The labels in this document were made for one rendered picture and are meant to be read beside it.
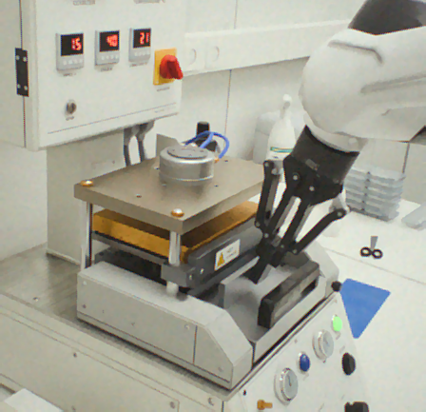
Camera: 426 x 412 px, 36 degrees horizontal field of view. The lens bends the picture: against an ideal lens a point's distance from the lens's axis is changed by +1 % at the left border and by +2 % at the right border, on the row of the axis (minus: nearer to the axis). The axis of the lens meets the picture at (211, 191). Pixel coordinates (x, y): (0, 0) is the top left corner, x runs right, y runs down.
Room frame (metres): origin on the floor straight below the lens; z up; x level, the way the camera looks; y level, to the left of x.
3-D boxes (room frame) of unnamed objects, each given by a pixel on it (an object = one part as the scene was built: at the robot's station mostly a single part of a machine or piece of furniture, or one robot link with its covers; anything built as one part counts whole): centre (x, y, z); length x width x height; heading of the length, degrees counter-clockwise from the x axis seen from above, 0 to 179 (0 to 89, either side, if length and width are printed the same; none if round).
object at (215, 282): (0.89, 0.04, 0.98); 0.20 x 0.17 x 0.03; 149
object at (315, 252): (0.96, -0.10, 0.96); 0.26 x 0.05 x 0.07; 59
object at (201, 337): (0.73, 0.05, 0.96); 0.25 x 0.05 x 0.07; 59
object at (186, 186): (0.92, 0.06, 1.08); 0.31 x 0.24 x 0.13; 149
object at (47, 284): (0.90, 0.07, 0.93); 0.46 x 0.35 x 0.01; 59
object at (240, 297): (0.86, 0.00, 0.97); 0.30 x 0.22 x 0.08; 59
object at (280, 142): (1.84, -0.19, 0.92); 0.09 x 0.08 x 0.25; 179
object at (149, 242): (0.89, 0.03, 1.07); 0.22 x 0.17 x 0.10; 149
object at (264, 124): (1.95, -0.27, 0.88); 0.25 x 0.20 x 0.17; 49
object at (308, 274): (0.79, -0.12, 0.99); 0.15 x 0.02 x 0.04; 149
